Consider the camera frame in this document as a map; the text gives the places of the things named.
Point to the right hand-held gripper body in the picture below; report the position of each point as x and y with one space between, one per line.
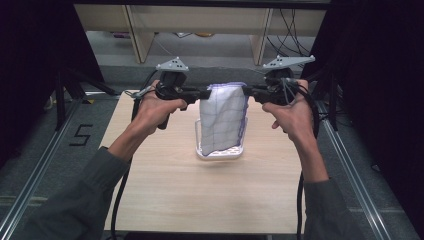
278 85

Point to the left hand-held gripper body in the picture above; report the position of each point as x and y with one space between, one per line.
171 83

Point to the white cloth with purple edge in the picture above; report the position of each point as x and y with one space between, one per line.
223 116

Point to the white rack with bar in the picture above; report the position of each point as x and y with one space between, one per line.
220 152

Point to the person's left hand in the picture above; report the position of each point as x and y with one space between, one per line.
155 110

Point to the person's right hand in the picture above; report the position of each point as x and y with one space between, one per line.
293 116

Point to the black metal stand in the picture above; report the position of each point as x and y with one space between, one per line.
61 100
331 100

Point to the small yellow object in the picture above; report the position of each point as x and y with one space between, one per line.
204 34

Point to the beige wooden desk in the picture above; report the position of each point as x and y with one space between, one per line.
200 20

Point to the dark curtain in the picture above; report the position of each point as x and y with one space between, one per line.
33 66
383 83

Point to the aluminium floor rail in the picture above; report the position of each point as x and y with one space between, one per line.
40 163
353 173

